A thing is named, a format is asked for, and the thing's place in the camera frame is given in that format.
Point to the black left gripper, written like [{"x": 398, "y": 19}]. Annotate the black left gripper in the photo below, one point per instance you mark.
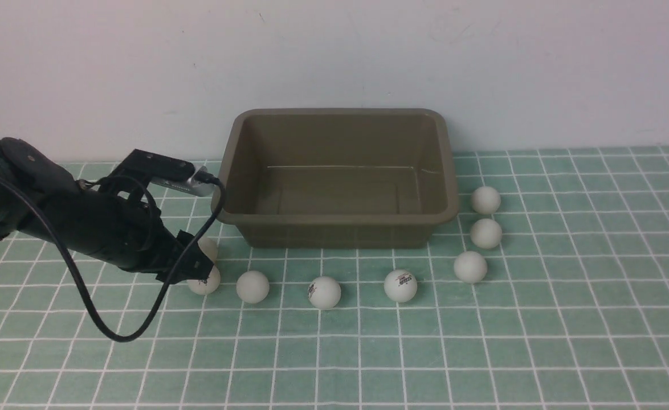
[{"x": 120, "y": 231}]

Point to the white logo ball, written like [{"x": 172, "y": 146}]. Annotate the white logo ball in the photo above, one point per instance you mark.
[
  {"x": 400, "y": 286},
  {"x": 207, "y": 285},
  {"x": 324, "y": 293}
]

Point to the plain white ball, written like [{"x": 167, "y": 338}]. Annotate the plain white ball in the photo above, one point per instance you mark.
[{"x": 252, "y": 287}]

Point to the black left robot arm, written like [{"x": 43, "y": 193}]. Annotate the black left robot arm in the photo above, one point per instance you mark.
[{"x": 22, "y": 166}]

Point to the olive green plastic bin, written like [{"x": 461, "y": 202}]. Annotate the olive green plastic bin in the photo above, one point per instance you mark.
[{"x": 348, "y": 178}]

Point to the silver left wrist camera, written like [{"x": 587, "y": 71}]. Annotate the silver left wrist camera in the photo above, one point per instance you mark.
[{"x": 141, "y": 168}]

